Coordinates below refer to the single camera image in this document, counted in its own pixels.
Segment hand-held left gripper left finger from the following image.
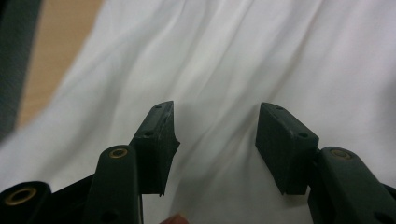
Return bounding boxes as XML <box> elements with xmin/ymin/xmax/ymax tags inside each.
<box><xmin>128</xmin><ymin>100</ymin><xmax>181</xmax><ymax>197</ymax></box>

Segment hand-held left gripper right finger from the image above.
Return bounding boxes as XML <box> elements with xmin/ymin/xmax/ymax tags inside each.
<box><xmin>254</xmin><ymin>102</ymin><xmax>320</xmax><ymax>196</ymax></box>

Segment white cloth shorts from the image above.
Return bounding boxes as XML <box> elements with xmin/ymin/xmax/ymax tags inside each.
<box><xmin>0</xmin><ymin>0</ymin><xmax>396</xmax><ymax>224</ymax></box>

